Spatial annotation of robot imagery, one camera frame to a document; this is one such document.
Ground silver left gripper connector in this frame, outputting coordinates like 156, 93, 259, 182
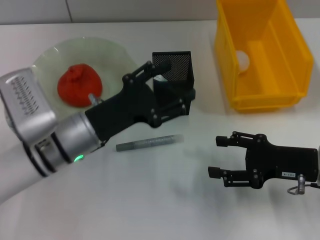
88, 93, 104, 106

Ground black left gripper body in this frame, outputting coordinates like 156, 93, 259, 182
84, 73, 161, 147

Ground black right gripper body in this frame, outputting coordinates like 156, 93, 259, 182
244, 134, 320, 190

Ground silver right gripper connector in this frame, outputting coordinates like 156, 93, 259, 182
296, 174, 306, 195

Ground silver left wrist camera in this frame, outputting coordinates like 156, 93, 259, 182
0, 67, 58, 146

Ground grey marker pen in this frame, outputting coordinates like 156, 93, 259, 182
115, 134, 185, 153

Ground orange fruit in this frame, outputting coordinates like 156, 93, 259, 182
57, 63, 104, 108

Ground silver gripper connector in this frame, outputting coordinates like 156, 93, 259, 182
296, 174, 306, 195
88, 93, 104, 106

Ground white paper ball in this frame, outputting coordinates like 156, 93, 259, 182
236, 49, 251, 73

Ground grey right gripper cable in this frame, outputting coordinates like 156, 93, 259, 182
286, 183, 320, 196

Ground black mesh pen holder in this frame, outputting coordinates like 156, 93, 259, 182
151, 51, 196, 117

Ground pale green glass fruit plate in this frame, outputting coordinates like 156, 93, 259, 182
31, 36, 140, 118

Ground yellow plastic bin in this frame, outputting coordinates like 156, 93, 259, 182
214, 0, 315, 113

